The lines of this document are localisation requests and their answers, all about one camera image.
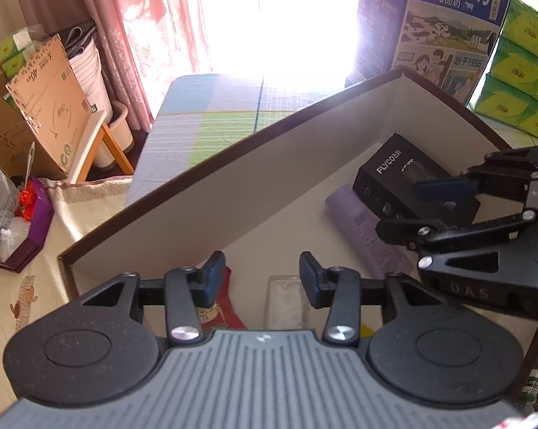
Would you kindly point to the yellow snack packet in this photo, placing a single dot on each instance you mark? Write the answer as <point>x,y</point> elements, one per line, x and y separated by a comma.
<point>367,330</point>

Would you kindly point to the red snack packet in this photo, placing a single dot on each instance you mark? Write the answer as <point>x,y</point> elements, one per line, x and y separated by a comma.
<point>231,310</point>

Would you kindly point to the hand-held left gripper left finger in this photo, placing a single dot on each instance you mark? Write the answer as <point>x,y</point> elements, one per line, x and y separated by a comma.
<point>213,277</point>

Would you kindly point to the black shaver box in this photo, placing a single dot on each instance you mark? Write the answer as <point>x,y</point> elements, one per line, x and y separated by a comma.
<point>385,174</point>

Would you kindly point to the purple tube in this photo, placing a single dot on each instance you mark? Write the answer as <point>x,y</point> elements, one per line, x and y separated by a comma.
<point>362,228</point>

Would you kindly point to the stacked green tissue boxes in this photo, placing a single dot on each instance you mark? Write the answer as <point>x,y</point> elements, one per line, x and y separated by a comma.
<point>16,47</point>

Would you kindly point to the purple hexagonal tray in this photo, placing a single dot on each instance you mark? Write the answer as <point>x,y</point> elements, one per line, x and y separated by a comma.
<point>32,241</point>

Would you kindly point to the stack of green tissue packs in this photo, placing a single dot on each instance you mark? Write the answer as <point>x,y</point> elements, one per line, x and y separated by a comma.
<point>519,76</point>

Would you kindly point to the wooden stool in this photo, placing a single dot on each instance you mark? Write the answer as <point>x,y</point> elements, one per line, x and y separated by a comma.
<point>99,138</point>

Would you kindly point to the clear pocket tissue pack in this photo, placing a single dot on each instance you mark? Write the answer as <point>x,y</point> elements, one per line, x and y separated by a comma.
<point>282,304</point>

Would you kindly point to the open cardboard box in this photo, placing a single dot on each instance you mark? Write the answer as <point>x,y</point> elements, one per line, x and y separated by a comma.
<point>50,102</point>

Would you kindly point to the red toy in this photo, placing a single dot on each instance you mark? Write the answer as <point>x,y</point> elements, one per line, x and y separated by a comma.
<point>25,203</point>

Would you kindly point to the brown cardboard box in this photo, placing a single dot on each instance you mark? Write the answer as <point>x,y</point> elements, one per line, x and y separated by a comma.
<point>251,196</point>

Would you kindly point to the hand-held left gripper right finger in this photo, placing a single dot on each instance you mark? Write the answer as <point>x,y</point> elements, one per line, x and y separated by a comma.
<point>310,281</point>

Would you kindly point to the blue printed milk carton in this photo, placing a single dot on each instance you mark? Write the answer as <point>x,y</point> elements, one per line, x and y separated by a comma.
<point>443,31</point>

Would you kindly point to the stack of white buckets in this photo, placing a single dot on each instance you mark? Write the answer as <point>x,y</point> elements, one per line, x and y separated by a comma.
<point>92,80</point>

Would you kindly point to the pink curtain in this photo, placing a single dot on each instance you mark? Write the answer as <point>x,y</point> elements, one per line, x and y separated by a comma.
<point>130,31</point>

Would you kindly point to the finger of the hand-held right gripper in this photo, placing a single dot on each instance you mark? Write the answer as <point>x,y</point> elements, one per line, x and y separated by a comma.
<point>443,190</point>
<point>452,232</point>

